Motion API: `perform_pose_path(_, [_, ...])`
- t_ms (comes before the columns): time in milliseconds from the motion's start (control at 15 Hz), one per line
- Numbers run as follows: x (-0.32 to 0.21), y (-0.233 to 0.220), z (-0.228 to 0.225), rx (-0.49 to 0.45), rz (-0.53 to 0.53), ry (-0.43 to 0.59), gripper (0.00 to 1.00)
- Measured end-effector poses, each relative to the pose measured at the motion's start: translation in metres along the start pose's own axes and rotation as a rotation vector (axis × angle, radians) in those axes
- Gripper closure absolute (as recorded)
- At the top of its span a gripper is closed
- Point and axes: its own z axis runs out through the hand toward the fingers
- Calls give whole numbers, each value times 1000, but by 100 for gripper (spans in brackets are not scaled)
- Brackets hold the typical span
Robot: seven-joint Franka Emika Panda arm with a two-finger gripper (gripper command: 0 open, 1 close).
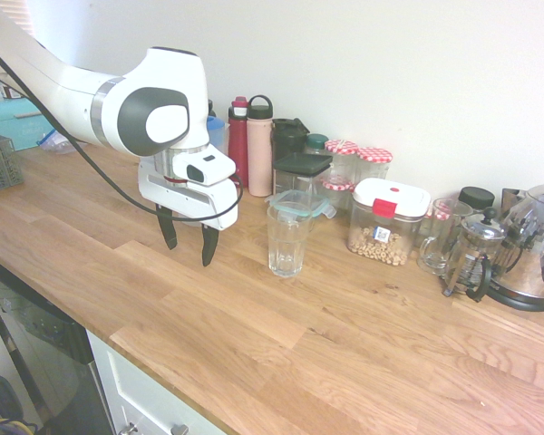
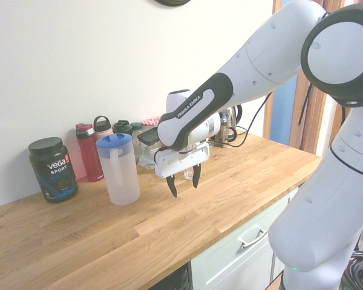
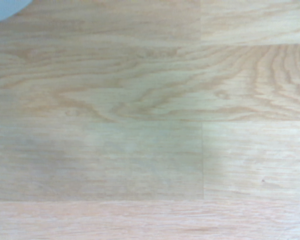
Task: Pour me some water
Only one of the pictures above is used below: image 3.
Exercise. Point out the translucent pitcher with blue lid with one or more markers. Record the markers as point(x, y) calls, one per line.
point(2, 8)

